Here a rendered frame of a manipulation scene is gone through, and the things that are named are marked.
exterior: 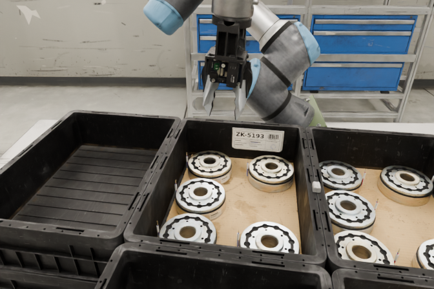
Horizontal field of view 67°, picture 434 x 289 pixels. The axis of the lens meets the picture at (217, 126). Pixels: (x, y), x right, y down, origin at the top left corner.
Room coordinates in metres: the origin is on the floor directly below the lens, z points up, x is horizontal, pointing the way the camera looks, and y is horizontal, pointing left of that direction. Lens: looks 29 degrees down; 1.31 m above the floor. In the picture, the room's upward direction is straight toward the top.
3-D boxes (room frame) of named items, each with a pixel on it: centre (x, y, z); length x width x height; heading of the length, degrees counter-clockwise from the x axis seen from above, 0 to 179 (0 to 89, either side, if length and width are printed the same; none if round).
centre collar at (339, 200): (0.49, -0.26, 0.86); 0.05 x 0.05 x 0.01
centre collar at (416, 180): (0.57, -0.41, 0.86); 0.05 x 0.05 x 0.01
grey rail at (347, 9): (2.39, -0.62, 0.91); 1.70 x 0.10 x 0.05; 89
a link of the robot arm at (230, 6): (0.61, -0.03, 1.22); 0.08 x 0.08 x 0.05
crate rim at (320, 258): (0.52, -0.03, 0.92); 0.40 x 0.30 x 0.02; 172
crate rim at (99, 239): (0.56, 0.26, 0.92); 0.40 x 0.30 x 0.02; 172
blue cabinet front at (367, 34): (2.35, -1.02, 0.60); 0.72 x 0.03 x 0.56; 89
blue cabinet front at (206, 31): (2.36, -0.22, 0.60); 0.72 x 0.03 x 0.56; 89
